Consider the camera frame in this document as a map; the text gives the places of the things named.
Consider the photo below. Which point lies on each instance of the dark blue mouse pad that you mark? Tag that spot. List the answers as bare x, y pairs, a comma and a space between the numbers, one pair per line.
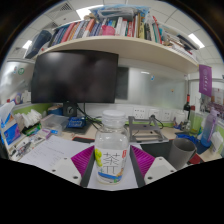
201, 148

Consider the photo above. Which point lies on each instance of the black computer monitor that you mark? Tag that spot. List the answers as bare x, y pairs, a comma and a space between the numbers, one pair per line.
75, 76

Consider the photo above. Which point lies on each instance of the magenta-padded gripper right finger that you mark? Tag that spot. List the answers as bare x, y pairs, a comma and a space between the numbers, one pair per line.
145, 160

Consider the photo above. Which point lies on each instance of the clear plastic box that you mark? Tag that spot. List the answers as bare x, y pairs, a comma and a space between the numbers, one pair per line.
54, 123

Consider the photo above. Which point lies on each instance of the flat round red coaster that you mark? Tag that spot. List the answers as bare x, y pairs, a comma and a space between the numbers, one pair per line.
196, 159

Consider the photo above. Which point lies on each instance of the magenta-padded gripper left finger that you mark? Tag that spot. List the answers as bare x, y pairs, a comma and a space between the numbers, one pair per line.
80, 161

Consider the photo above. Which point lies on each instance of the white paper sheet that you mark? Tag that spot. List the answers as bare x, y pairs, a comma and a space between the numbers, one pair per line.
50, 151

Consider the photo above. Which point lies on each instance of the grey mug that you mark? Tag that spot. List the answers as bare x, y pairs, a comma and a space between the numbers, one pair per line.
181, 153

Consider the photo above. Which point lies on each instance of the black red-edged desk mat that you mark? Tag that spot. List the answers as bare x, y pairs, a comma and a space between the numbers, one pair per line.
155, 150

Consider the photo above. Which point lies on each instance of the dark wine bottle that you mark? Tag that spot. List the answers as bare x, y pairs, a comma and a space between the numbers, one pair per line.
187, 108

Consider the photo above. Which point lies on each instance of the small blue electronic device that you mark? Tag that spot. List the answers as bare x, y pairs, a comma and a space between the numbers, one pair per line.
76, 122

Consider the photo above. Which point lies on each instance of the purple pennant flag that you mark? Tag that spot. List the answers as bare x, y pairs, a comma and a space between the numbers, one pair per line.
205, 80

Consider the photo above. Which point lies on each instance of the white ceramic jar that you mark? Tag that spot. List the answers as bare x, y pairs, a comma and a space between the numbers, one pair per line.
179, 117

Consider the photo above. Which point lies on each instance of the blue tissue box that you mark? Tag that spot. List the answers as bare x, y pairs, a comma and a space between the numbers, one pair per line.
10, 131

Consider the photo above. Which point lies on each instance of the group photo poster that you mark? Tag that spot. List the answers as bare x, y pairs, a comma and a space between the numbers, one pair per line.
216, 103

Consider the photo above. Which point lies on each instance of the white wall power outlet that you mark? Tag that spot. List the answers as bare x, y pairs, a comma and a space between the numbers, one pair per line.
138, 113
165, 115
154, 113

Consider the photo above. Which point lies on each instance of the clear plastic drink bottle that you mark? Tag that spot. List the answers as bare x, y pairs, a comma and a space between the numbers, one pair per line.
111, 150

